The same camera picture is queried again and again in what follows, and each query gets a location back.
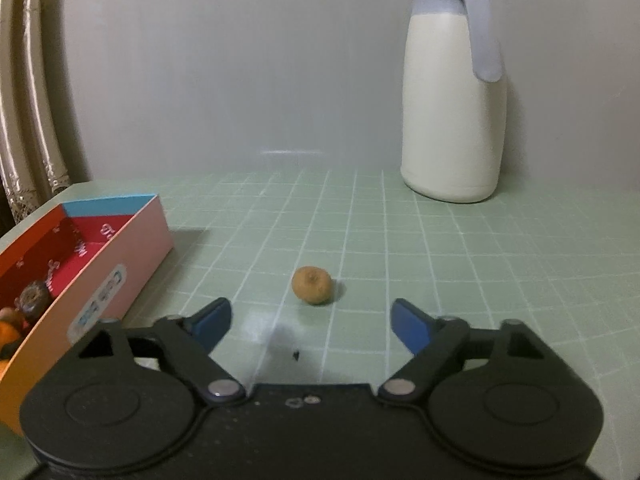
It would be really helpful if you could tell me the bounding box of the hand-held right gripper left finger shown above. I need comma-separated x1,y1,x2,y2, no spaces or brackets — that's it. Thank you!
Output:
75,297,248,405

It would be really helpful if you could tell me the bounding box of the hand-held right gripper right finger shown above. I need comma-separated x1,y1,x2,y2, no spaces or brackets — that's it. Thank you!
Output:
376,298,544,405

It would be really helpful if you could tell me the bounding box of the colourful cardboard box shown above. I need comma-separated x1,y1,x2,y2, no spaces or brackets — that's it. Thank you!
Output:
0,193,175,438

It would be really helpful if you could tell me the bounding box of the orange mandarin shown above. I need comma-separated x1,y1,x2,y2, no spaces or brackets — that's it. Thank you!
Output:
0,321,28,362

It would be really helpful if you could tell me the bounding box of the green grid mat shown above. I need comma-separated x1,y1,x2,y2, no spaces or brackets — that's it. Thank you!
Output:
0,169,640,480

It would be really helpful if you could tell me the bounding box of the white jug with grey lid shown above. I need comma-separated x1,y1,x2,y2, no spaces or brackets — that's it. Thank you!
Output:
400,0,509,204

